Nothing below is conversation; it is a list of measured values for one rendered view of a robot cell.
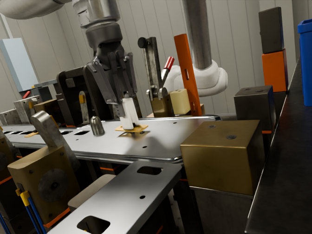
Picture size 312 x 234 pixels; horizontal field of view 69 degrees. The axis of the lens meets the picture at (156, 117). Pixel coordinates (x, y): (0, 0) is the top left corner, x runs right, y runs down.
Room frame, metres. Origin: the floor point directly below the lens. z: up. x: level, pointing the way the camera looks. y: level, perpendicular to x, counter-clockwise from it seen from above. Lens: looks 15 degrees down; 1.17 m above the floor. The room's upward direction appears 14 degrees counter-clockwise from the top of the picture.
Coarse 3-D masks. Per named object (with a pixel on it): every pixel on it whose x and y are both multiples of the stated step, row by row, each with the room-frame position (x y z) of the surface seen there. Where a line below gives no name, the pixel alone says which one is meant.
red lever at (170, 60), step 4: (168, 60) 0.72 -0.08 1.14; (172, 60) 0.72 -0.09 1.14; (168, 64) 0.71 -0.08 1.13; (172, 64) 0.72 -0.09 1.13; (164, 68) 0.71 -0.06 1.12; (168, 68) 0.70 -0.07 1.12; (164, 72) 0.69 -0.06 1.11; (168, 72) 0.70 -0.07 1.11; (164, 76) 0.68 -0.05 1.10; (164, 80) 0.67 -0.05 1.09; (156, 88) 0.65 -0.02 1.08; (156, 92) 0.63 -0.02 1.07; (156, 96) 0.64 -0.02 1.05
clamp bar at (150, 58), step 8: (144, 40) 0.63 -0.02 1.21; (152, 40) 0.64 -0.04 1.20; (144, 48) 0.66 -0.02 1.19; (152, 48) 0.64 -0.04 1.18; (144, 56) 0.66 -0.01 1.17; (152, 56) 0.64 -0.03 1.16; (152, 64) 0.65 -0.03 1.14; (152, 72) 0.65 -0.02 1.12; (160, 72) 0.65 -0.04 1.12; (152, 80) 0.65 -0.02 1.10; (160, 80) 0.64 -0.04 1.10; (152, 88) 0.65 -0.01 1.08; (160, 88) 0.63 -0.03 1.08; (152, 96) 0.64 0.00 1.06
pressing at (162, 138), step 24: (144, 120) 0.62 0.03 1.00; (168, 120) 0.56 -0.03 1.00; (192, 120) 0.51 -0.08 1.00; (216, 120) 0.48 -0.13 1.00; (24, 144) 0.70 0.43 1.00; (72, 144) 0.56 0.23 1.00; (96, 144) 0.51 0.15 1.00; (120, 144) 0.47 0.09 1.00; (144, 144) 0.44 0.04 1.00; (168, 144) 0.41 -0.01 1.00
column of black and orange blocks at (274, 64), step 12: (264, 12) 0.46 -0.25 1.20; (276, 12) 0.45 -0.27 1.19; (264, 24) 0.46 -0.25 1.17; (276, 24) 0.45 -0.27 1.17; (264, 36) 0.47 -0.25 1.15; (276, 36) 0.45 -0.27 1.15; (264, 48) 0.47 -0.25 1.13; (276, 48) 0.45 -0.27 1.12; (264, 60) 0.47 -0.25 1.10; (276, 60) 0.45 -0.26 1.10; (264, 72) 0.47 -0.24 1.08; (276, 72) 0.45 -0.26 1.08; (276, 84) 0.46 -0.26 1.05; (288, 84) 0.48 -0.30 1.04; (276, 96) 0.46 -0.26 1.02; (276, 108) 0.46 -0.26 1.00; (276, 120) 0.46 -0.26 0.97
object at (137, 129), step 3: (132, 123) 0.53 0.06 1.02; (120, 126) 0.56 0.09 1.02; (135, 126) 0.53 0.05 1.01; (138, 126) 0.53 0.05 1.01; (141, 126) 0.52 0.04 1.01; (144, 126) 0.52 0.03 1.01; (147, 126) 0.51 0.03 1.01; (117, 129) 0.54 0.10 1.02; (120, 129) 0.53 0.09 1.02; (132, 129) 0.52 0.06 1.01; (135, 129) 0.51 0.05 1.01; (138, 129) 0.51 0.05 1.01; (141, 129) 0.50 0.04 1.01; (144, 129) 0.51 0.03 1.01
